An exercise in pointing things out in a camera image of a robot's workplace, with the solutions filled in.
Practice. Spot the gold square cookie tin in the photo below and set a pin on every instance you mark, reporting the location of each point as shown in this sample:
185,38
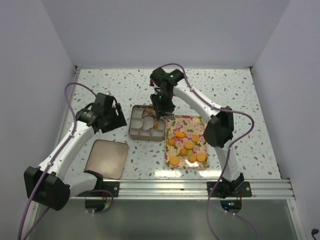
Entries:
142,129

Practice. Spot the round sandwich cookie front right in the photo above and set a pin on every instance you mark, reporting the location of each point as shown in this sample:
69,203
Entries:
201,157

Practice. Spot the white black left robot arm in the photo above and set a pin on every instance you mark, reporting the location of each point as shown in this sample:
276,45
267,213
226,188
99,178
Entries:
46,184

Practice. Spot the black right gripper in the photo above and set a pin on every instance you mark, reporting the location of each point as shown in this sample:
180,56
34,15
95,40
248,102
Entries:
160,108

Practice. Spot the round sandwich cookie middle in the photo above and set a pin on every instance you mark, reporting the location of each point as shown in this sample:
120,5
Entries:
188,145

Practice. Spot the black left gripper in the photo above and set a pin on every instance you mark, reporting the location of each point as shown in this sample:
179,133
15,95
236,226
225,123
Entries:
116,124

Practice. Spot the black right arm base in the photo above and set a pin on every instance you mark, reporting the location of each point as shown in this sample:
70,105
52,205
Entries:
222,190

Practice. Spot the orange flower cookie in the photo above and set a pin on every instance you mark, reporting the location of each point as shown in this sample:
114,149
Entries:
183,152
155,126

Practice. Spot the floral rectangular tray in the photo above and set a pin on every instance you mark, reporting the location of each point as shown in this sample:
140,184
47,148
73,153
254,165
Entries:
177,132

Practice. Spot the aluminium frame rail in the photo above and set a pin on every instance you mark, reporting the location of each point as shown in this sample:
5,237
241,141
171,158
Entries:
156,202

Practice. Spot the round sandwich cookie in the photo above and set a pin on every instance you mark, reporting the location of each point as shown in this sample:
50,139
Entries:
149,115
195,138
201,157
188,145
174,160

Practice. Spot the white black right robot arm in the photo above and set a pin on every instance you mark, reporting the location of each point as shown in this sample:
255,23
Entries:
219,121

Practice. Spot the metal serving tongs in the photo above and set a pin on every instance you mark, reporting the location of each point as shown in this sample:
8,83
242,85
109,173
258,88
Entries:
159,115

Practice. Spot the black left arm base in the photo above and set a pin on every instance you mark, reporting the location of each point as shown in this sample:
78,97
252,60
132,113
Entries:
106,190

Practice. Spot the orange flower cookie front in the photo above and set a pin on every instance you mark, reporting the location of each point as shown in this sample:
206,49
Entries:
183,152

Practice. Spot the gold square tin lid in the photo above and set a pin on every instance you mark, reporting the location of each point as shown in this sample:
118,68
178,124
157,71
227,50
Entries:
107,158

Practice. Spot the round sandwich cookie top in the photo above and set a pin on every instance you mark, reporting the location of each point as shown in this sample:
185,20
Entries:
149,115

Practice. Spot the round sandwich cookie front left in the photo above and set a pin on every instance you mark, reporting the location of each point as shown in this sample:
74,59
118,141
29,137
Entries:
174,160

